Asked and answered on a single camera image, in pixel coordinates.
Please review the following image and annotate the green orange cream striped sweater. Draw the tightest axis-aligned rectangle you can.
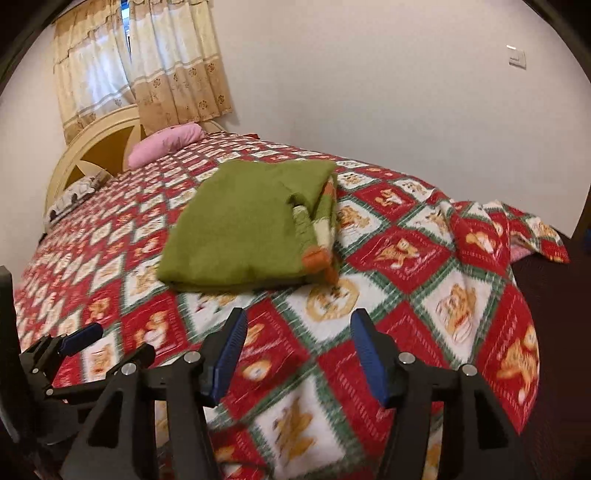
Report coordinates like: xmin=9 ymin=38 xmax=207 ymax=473
xmin=157 ymin=160 xmax=339 ymax=293

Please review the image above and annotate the white car print pillow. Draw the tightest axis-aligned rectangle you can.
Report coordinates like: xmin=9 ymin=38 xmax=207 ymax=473
xmin=44 ymin=171 xmax=112 ymax=233

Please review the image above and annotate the red teddy bear patchwork bedspread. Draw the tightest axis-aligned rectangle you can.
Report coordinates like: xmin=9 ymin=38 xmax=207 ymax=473
xmin=15 ymin=133 xmax=568 ymax=479

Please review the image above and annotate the cream and brown headboard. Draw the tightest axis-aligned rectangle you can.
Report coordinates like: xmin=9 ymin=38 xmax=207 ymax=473
xmin=44 ymin=103 xmax=226 ymax=218

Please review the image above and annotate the pink pillow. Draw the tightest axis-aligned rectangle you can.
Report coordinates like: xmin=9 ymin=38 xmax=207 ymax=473
xmin=128 ymin=122 xmax=206 ymax=170

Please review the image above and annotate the beige floral window curtain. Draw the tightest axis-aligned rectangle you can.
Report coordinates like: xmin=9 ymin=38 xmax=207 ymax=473
xmin=52 ymin=1 xmax=233 ymax=143

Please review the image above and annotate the white wall switch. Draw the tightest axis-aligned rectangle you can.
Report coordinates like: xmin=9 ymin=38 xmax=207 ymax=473
xmin=507 ymin=45 xmax=527 ymax=70

